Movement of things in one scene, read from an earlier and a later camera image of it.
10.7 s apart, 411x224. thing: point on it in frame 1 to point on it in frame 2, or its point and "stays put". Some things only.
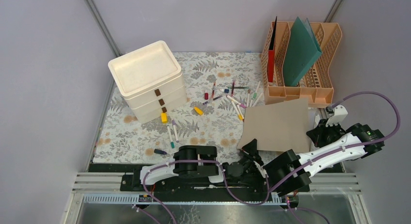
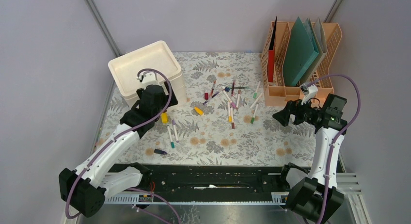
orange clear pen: [213, 90] stays put
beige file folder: [277, 127] to [322, 49]
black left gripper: [251, 148] to [169, 99]
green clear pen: [238, 87] stays put
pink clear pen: [233, 83] stays put
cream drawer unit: [150, 80] stays put
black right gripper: [317, 134] to [293, 107]
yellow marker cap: [198, 110] stays put
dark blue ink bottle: [162, 152] stays put
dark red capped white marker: [240, 112] to [232, 119]
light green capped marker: [255, 94] stays put
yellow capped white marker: [240, 116] to [229, 116]
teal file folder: [303, 51] stays put
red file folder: [271, 58] stays put
